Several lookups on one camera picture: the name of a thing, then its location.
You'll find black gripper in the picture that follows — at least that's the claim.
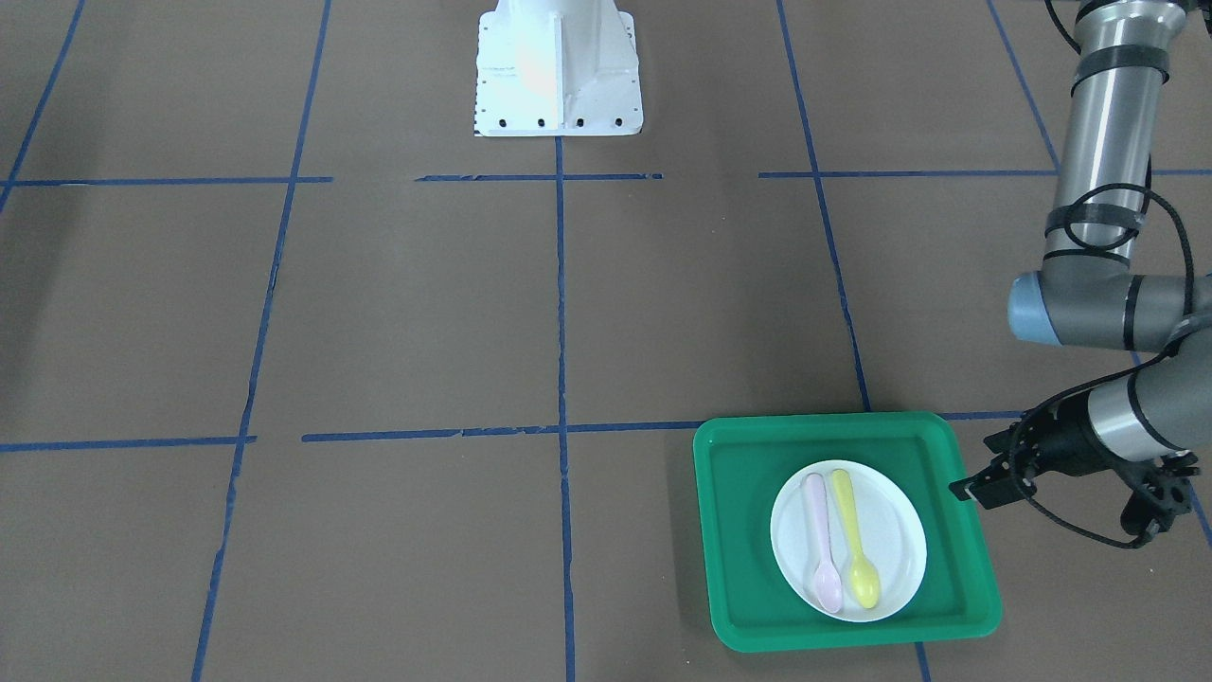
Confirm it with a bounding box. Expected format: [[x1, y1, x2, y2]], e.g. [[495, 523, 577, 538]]
[[948, 392, 1196, 548]]

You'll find white round plate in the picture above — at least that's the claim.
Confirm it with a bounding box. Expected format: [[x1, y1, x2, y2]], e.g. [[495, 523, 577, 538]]
[[770, 460, 927, 624]]

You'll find yellow plastic spoon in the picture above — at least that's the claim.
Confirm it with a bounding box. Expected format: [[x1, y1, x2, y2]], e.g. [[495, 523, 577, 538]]
[[829, 469, 882, 611]]

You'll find pink plastic spoon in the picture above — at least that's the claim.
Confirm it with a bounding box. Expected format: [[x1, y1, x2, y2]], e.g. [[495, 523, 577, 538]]
[[801, 472, 844, 617]]

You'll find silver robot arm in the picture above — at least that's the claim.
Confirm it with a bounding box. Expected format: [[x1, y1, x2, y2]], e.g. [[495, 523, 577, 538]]
[[949, 1, 1211, 549]]

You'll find green plastic tray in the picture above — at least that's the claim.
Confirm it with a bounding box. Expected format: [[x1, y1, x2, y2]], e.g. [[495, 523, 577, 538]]
[[693, 413, 1004, 655]]

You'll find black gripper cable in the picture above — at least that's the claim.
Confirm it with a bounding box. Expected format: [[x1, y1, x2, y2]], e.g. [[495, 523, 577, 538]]
[[1006, 182, 1212, 550]]

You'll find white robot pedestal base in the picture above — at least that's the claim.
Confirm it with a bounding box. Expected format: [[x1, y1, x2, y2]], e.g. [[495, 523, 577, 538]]
[[471, 1, 645, 137]]

